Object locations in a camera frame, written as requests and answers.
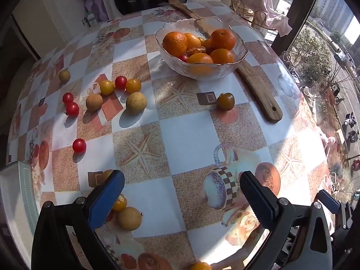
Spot white shallow tray box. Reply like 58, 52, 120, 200
0, 161, 40, 231

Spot large orange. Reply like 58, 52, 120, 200
162, 31, 188, 57
187, 53, 214, 75
209, 48, 235, 64
183, 33, 202, 50
210, 29, 236, 50

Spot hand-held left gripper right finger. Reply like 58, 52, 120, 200
239, 171, 335, 270

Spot wire basket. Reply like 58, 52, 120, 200
230, 0, 279, 30

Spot checkered printed tablecloth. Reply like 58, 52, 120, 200
6, 1, 334, 270

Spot clear glass bowl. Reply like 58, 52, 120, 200
155, 19, 248, 81

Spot purple detergent bottle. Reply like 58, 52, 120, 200
84, 0, 97, 20
94, 0, 109, 21

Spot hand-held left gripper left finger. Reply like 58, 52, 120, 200
31, 169, 126, 270

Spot dark window frame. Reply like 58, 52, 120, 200
271, 0, 324, 55

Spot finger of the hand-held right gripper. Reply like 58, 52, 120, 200
318, 190, 342, 215

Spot long wooden board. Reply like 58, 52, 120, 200
169, 2, 283, 123

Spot dark amber tomato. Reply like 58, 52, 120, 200
216, 93, 235, 111

